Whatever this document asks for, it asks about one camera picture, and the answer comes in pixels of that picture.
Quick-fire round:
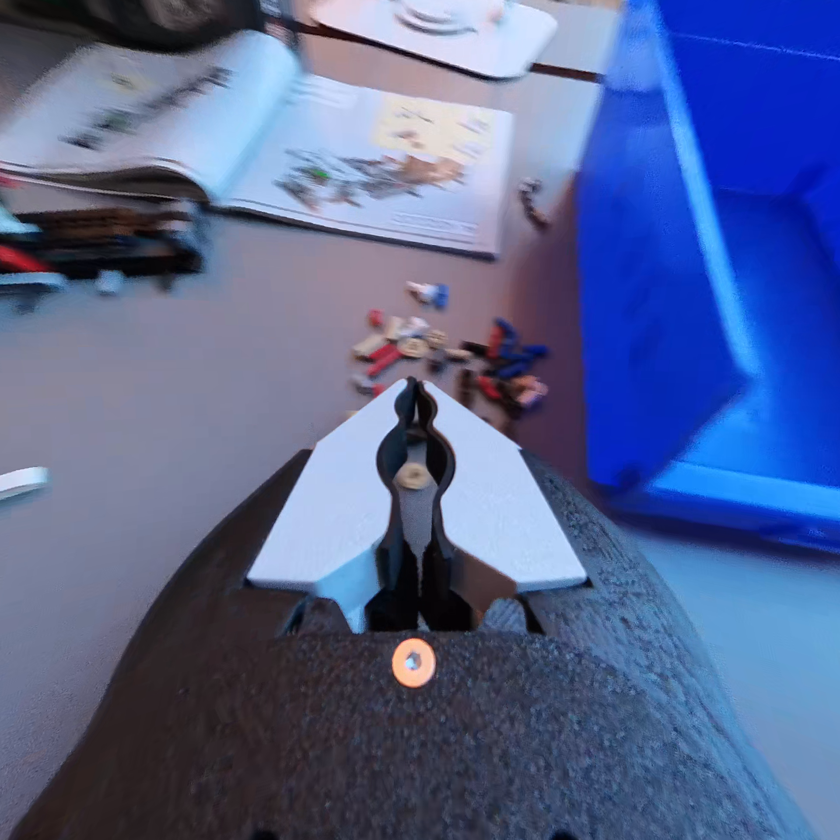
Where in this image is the white desk lamp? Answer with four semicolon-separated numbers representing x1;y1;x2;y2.
308;0;559;80

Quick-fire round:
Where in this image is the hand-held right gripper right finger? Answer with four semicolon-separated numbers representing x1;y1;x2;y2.
416;379;589;614

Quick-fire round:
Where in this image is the pile of small colourful lego pieces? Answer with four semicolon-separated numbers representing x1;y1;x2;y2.
351;282;549;421

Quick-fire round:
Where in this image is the partly built lego truck model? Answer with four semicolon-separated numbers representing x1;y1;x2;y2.
0;197;204;309

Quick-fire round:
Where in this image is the blue plastic bin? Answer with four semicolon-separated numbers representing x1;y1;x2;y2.
577;0;840;552

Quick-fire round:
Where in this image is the white lego beam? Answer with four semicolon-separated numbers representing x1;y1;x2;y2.
0;467;50;501

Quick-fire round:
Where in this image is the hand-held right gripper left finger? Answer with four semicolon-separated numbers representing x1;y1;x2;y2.
245;376;417;635

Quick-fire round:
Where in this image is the open lego instruction booklet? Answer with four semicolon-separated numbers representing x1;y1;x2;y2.
0;29;516;260

